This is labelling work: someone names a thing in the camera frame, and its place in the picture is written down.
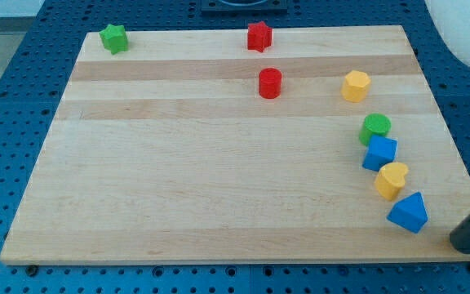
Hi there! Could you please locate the wooden board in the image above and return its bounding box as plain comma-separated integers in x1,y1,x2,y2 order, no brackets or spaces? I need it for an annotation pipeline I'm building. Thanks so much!
0,26,470,265

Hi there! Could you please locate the red star block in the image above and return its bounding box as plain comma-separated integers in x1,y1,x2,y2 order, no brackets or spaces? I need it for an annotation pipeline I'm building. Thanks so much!
246,21,273,52

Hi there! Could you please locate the yellow heart block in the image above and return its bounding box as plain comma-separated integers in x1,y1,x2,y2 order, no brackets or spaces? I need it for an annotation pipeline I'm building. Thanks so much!
374,162,409,201

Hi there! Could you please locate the blue cube block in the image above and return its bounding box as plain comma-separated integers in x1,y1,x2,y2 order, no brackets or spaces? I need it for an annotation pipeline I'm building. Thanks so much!
362,135,398,172

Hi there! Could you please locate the red cylinder block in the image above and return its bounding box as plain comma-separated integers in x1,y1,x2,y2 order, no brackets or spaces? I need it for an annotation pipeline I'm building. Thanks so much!
259,68,282,99

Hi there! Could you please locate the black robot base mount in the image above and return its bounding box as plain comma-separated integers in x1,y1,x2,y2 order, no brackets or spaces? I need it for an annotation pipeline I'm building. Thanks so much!
201,0,289,15

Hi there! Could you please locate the green star block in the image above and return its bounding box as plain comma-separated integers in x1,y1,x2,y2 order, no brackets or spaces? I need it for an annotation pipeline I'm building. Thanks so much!
99,24,129,55

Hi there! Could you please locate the green cylinder block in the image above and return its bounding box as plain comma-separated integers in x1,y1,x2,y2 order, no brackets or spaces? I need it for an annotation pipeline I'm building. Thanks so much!
358,113,392,146

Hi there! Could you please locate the blue triangle block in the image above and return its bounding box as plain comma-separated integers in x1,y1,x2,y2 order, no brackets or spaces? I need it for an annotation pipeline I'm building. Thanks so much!
387,192,428,234

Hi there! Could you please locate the yellow hexagon block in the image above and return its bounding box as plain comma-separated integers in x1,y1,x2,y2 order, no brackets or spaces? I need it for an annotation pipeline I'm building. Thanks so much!
340,70,371,103

